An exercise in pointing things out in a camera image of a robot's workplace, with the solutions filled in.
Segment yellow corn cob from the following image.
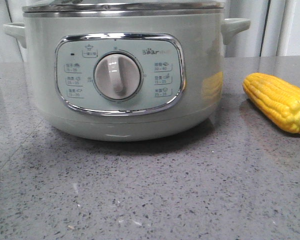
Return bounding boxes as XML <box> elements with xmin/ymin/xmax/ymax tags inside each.
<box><xmin>242</xmin><ymin>72</ymin><xmax>300</xmax><ymax>134</ymax></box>

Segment glass lid with steel rim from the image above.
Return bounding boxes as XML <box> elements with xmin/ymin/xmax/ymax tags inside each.
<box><xmin>22</xmin><ymin>0</ymin><xmax>225</xmax><ymax>13</ymax></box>

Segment pale green electric cooking pot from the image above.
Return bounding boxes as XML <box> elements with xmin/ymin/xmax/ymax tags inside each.
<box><xmin>3</xmin><ymin>8</ymin><xmax>250</xmax><ymax>142</ymax></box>

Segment grey-white timer knob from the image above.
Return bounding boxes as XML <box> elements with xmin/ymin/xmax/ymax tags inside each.
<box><xmin>94</xmin><ymin>53</ymin><xmax>142</xmax><ymax>101</ymax></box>

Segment black cable on wall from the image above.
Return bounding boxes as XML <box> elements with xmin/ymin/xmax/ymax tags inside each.
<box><xmin>258</xmin><ymin>0</ymin><xmax>272</xmax><ymax>58</ymax></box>

